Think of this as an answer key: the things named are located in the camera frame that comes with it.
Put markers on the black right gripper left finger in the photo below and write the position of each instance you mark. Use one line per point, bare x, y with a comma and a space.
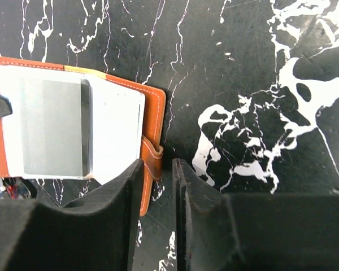
94, 232

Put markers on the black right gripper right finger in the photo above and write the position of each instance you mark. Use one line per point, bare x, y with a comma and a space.
252, 231

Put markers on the orange leather card holder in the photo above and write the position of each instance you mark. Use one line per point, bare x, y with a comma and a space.
126, 120

